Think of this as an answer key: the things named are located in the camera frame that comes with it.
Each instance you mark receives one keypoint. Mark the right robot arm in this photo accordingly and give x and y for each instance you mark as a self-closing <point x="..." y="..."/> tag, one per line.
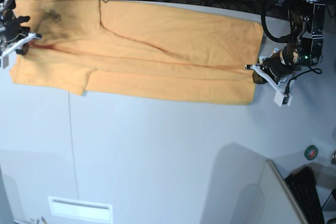
<point x="7" y="9"/>

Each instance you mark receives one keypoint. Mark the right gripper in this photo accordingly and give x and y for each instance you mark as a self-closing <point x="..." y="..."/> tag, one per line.
<point x="12" y="30"/>

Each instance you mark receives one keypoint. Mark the orange t-shirt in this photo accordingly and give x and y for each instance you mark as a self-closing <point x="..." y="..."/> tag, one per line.
<point x="139" y="49"/>

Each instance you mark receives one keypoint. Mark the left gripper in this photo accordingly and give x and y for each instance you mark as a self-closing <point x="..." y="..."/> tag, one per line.
<point x="279" y="65"/>

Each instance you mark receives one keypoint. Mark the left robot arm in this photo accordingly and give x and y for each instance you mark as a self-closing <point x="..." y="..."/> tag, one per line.
<point x="303" y="45"/>

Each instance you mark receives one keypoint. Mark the black keyboard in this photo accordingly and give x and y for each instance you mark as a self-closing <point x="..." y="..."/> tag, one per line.
<point x="302" y="184"/>

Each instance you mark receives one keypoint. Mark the green tape roll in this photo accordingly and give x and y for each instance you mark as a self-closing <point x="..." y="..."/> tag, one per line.
<point x="311" y="152"/>

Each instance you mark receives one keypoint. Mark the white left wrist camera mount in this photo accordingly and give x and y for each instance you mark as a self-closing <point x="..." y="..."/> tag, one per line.
<point x="282" y="96"/>

